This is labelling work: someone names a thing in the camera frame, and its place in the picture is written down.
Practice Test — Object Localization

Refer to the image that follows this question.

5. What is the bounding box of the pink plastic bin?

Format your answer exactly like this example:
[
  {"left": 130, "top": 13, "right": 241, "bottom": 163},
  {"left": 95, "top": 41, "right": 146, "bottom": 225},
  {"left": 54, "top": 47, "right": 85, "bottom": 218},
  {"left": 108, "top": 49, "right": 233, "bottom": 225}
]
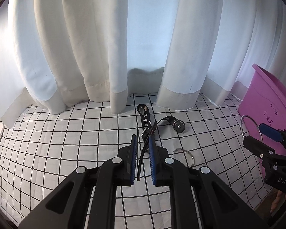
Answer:
[{"left": 238, "top": 63, "right": 286, "bottom": 158}]

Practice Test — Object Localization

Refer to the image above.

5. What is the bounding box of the silver bangle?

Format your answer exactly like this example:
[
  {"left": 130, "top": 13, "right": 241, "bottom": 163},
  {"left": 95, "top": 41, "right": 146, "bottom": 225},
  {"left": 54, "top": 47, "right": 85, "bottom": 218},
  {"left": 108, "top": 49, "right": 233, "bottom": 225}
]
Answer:
[
  {"left": 240, "top": 115, "right": 264, "bottom": 143},
  {"left": 172, "top": 148, "right": 195, "bottom": 168}
]

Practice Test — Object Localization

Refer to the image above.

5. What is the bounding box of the black hair pin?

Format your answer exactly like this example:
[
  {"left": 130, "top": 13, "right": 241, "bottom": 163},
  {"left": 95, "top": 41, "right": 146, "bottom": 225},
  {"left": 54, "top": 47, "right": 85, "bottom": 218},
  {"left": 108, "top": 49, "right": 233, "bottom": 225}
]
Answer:
[{"left": 136, "top": 122, "right": 157, "bottom": 181}]

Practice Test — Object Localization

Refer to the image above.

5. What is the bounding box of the black luck lanyard strap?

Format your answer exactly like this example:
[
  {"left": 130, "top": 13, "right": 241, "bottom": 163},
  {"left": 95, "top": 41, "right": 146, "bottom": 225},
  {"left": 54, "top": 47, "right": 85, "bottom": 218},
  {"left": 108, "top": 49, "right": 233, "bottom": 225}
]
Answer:
[{"left": 136, "top": 104, "right": 186, "bottom": 153}]

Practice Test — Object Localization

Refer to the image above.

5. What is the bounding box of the white curtain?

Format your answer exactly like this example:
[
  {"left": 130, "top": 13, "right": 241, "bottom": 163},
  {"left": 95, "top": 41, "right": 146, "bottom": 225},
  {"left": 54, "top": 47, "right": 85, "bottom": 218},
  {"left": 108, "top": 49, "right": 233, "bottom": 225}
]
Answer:
[{"left": 0, "top": 0, "right": 286, "bottom": 127}]

